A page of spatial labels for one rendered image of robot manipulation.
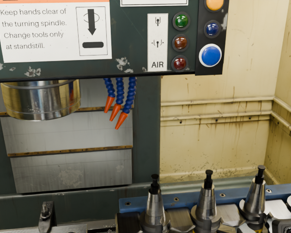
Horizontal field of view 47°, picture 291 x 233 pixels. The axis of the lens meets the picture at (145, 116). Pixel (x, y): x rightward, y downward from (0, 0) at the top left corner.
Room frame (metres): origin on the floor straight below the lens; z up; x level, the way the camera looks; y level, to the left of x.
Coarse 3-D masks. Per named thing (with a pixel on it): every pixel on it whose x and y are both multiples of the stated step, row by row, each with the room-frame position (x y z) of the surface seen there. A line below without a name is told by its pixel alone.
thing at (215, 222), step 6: (192, 210) 0.58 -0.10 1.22; (192, 216) 0.57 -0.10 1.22; (216, 216) 0.56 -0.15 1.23; (198, 222) 0.55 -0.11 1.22; (204, 222) 0.55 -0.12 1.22; (210, 222) 0.55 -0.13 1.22; (216, 222) 0.55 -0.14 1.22; (198, 228) 0.55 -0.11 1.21; (204, 228) 0.55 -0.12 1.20; (210, 228) 0.55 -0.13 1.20; (216, 228) 0.55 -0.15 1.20
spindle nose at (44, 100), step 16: (64, 80) 0.63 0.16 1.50; (16, 96) 0.61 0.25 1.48; (32, 96) 0.60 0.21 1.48; (48, 96) 0.61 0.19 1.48; (64, 96) 0.63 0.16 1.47; (80, 96) 0.68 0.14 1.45; (16, 112) 0.61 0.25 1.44; (32, 112) 0.60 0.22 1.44; (48, 112) 0.61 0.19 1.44; (64, 112) 0.63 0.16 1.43
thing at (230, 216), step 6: (216, 204) 0.61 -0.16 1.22; (222, 204) 0.61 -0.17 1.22; (228, 204) 0.61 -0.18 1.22; (234, 204) 0.61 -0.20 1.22; (222, 210) 0.59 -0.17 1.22; (228, 210) 0.59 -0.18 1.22; (234, 210) 0.59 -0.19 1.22; (222, 216) 0.57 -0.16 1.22; (228, 216) 0.57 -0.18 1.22; (234, 216) 0.57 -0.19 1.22; (240, 216) 0.57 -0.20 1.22; (222, 222) 0.56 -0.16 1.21; (228, 222) 0.56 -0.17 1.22; (234, 222) 0.56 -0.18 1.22; (240, 222) 0.56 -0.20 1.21
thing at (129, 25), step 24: (192, 0) 0.52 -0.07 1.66; (120, 24) 0.50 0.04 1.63; (144, 24) 0.51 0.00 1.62; (168, 24) 0.51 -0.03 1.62; (192, 24) 0.52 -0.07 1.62; (0, 48) 0.48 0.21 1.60; (120, 48) 0.50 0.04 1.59; (144, 48) 0.51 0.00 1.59; (168, 48) 0.51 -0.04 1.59; (192, 48) 0.52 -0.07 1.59; (0, 72) 0.48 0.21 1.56; (24, 72) 0.48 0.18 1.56; (48, 72) 0.49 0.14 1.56; (72, 72) 0.49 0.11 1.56; (96, 72) 0.50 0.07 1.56; (120, 72) 0.50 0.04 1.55; (144, 72) 0.51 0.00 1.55; (168, 72) 0.51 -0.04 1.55; (192, 72) 0.52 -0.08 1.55
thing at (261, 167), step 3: (261, 165) 0.60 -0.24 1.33; (258, 168) 0.59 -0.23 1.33; (261, 168) 0.58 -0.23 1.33; (264, 168) 0.58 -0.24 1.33; (258, 171) 0.59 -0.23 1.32; (261, 171) 0.59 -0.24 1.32; (258, 174) 0.59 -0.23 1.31; (261, 174) 0.59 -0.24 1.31; (255, 177) 0.59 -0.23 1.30; (258, 177) 0.58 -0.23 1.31; (261, 177) 0.58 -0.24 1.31; (255, 180) 0.59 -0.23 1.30; (258, 180) 0.58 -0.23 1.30; (261, 180) 0.58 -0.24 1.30; (258, 183) 0.58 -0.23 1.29; (261, 183) 0.58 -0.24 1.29
